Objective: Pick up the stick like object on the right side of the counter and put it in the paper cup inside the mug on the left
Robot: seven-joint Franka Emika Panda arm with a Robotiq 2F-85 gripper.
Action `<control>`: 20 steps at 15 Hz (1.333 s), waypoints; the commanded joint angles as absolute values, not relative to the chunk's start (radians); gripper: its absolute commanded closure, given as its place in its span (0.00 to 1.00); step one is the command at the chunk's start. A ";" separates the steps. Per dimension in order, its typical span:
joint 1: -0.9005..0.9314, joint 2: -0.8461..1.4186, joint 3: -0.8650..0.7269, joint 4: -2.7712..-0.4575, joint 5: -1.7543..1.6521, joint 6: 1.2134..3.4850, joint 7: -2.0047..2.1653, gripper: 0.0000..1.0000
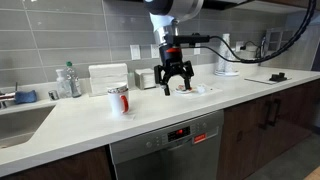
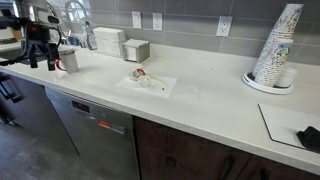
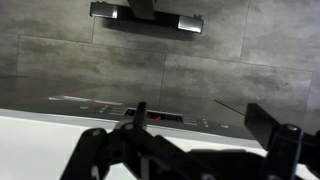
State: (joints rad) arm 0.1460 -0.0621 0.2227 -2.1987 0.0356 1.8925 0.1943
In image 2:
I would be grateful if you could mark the small white sauce bowl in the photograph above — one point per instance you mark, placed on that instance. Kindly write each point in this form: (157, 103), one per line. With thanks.
(133, 77)

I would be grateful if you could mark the white mat dark edge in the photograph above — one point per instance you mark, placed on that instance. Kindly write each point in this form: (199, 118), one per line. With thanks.
(283, 125)

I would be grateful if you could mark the Franka robot arm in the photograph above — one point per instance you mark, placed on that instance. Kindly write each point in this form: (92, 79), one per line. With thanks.
(23, 8)

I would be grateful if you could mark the white cup lid stack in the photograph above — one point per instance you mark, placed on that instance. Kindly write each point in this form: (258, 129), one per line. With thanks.
(288, 77)

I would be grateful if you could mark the dark wood cabinet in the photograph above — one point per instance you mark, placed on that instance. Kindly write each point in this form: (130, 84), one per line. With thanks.
(186, 156)

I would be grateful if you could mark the stainless steel dishwasher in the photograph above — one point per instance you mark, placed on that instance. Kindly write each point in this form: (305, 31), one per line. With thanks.
(96, 140)

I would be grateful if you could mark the white appliance black base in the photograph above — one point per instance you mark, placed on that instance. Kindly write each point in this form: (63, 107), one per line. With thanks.
(5, 35)

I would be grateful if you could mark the round white tray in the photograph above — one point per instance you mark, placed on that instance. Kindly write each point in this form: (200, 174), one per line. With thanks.
(253, 84)

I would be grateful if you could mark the black cloth object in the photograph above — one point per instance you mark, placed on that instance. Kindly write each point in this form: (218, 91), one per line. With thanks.
(310, 137)

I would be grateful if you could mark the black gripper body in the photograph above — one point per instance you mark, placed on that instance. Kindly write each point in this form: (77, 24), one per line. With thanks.
(40, 36)

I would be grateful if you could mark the white paper napkin stack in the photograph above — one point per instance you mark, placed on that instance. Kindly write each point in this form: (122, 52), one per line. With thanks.
(108, 40)

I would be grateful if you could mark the red soy sauce packet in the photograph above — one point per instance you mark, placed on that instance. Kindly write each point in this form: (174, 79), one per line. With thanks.
(140, 71)

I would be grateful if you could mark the short printed paper cup stack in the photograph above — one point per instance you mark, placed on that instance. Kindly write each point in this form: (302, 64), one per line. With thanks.
(275, 63)

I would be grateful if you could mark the clear plastic water bottle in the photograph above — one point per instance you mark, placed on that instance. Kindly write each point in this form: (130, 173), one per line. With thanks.
(90, 36)

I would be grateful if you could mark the white wall power outlet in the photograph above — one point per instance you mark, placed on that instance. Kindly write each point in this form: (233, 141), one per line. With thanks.
(224, 26)
(157, 21)

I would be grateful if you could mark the grey napkin dispenser box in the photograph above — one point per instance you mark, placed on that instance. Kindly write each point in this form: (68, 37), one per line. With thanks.
(136, 50)

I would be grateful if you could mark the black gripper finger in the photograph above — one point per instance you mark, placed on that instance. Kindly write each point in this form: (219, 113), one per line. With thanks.
(33, 60)
(51, 61)

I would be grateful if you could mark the white light switch plate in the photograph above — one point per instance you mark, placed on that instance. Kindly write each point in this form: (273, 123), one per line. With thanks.
(136, 19)

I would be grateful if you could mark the small blue item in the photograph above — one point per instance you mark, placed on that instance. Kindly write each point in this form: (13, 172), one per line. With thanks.
(74, 40)

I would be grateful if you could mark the tall printed paper cup stack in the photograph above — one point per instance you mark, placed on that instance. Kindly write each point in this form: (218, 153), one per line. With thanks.
(283, 30)

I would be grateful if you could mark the small white plastic cup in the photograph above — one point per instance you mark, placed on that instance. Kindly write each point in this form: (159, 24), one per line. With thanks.
(144, 81)

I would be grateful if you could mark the white paper sheet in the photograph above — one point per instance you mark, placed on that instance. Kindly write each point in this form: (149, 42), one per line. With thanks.
(163, 91)

